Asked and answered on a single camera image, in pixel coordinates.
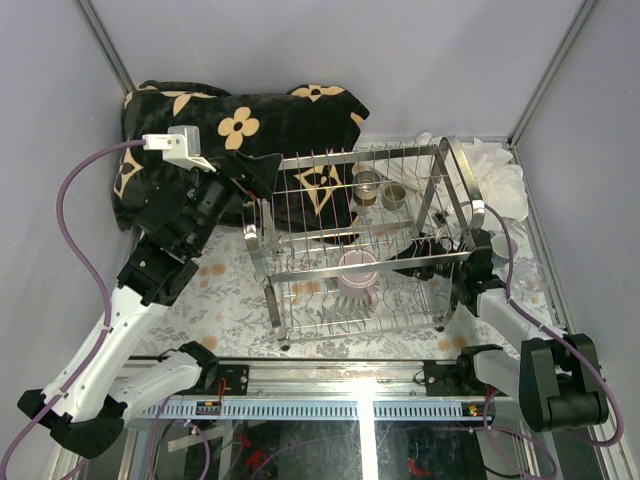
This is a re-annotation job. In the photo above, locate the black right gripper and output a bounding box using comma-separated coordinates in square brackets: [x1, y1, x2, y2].
[382, 233, 468, 282]

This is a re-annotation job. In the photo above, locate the stainless steel dish rack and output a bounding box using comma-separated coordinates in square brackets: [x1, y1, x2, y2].
[242, 136, 492, 349]

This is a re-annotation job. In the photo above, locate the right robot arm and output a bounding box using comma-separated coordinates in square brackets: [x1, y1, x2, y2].
[401, 230, 609, 432]

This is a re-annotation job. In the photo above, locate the left aluminium frame post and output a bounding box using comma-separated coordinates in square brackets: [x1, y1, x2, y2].
[73, 0, 136, 94]

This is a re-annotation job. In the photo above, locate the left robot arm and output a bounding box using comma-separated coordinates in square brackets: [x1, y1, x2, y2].
[17, 152, 282, 459]

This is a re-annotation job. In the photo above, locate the right aluminium frame post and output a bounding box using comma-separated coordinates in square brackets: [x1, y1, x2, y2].
[507, 0, 601, 147]

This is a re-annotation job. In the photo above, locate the black floral plush blanket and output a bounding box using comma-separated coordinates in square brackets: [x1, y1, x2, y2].
[111, 80, 370, 231]

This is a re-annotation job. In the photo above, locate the pink mug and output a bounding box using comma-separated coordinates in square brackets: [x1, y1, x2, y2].
[336, 250, 379, 308]

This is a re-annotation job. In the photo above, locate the grey textured coffee mug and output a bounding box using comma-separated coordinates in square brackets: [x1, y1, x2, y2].
[491, 233, 518, 265]

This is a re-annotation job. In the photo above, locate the olive beige mug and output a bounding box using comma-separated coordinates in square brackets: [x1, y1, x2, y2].
[381, 182, 406, 211]

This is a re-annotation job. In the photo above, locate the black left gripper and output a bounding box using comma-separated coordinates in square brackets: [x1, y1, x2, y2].
[187, 150, 283, 256]

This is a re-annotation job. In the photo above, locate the aluminium frame post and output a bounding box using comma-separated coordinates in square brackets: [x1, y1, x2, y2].
[507, 0, 601, 147]
[73, 0, 136, 94]

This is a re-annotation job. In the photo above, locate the floral patterned table mat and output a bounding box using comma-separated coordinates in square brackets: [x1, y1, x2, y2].
[107, 139, 556, 362]

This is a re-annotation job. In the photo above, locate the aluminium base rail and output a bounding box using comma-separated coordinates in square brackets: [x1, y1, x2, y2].
[87, 356, 615, 421]

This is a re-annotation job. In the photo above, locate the white crumpled cloth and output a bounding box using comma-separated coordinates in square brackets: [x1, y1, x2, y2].
[372, 132, 529, 231]

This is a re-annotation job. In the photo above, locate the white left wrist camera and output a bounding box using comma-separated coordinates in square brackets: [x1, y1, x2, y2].
[142, 125, 216, 173]

